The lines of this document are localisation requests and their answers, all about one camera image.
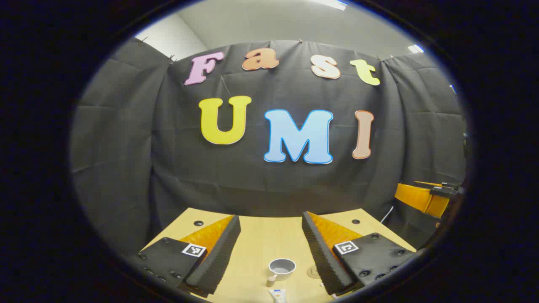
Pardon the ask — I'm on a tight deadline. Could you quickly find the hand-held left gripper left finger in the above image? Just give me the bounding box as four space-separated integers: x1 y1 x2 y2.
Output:
137 215 242 298

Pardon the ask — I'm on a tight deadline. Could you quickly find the white cup with wooden handle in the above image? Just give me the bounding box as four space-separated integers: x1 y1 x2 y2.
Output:
267 258 297 287

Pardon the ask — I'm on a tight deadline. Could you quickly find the light wooden desktop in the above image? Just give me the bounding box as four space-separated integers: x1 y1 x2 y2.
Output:
143 207 417 303

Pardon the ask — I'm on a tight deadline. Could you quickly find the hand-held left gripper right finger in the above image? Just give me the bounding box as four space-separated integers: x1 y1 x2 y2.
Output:
302 211 417 297

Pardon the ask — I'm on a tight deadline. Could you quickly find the black backdrop cloth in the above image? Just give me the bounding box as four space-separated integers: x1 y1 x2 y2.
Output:
69 38 469 258

